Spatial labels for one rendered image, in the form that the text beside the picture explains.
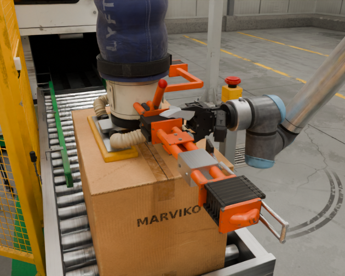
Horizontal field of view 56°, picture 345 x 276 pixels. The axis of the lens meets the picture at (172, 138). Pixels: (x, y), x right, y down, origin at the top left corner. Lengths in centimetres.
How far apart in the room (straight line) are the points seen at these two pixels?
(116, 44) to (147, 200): 43
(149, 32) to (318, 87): 50
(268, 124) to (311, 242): 135
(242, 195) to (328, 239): 175
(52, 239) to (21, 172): 40
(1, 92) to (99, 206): 73
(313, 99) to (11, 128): 113
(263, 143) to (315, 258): 125
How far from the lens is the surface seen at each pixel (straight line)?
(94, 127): 114
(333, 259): 216
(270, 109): 96
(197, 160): 66
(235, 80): 143
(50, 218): 137
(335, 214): 251
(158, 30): 96
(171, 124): 82
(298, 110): 106
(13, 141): 149
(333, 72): 101
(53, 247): 125
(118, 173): 90
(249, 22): 1116
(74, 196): 155
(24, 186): 159
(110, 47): 95
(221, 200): 54
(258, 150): 99
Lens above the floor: 142
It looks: 26 degrees down
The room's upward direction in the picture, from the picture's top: straight up
